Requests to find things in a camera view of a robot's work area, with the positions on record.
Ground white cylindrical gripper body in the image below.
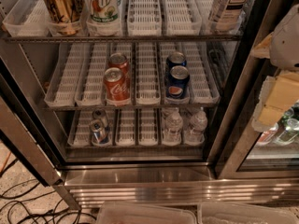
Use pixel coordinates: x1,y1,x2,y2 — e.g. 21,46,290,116
269,4,299,71

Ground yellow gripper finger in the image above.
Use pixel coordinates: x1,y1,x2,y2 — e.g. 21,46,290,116
250,33,273,59
251,71,299,133

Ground Texas Tea plastic bottle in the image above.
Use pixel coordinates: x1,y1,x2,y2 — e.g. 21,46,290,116
207,0,247,34

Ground fridge glass door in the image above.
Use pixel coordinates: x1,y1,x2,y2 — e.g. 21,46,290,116
214,57,299,179

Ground right clear water bottle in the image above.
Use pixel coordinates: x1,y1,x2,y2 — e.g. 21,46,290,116
184,109,207,146

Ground clear water bottle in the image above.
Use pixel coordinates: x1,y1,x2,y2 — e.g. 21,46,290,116
162,108,183,146
184,109,207,146

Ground left clear water bottle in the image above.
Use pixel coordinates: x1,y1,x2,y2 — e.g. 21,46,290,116
162,108,183,146

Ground stainless steel fridge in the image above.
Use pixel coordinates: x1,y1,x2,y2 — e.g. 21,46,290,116
0,0,299,209

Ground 7up bottle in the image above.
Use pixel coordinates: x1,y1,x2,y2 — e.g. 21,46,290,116
87,0,120,36

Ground rear Pepsi can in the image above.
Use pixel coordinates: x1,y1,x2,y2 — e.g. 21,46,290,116
166,51,187,69

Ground pepsi can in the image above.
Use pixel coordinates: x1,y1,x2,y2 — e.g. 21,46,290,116
166,51,187,69
166,65,190,99

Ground front Pepsi can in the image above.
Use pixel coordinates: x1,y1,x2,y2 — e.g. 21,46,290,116
166,65,190,99

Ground right clear plastic bin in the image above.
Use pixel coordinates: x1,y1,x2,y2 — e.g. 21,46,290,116
197,202,299,224

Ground clear plastic bin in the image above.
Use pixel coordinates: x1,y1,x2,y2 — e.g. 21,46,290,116
197,202,299,224
95,202,197,224

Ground rear Coca-Cola can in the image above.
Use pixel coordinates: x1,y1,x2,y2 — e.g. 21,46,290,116
108,52,130,78

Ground coca-cola can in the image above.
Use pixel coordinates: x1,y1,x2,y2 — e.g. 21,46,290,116
108,52,130,78
104,67,130,106

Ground front Coca-Cola can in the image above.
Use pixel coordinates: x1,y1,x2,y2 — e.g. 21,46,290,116
104,67,130,106

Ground rear silver blue can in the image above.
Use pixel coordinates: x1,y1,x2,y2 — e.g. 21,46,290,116
93,109,108,127

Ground silver blue can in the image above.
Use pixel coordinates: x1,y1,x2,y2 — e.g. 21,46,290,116
93,109,108,127
90,119,108,146

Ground front silver blue can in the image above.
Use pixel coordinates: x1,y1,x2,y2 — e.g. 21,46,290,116
90,119,108,146

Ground gold drink can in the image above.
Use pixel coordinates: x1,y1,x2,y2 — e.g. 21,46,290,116
44,0,83,35

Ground left clear plastic bin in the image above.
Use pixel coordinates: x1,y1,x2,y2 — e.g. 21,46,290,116
95,202,197,224

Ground black floor cables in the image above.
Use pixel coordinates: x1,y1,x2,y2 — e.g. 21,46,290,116
0,157,97,224

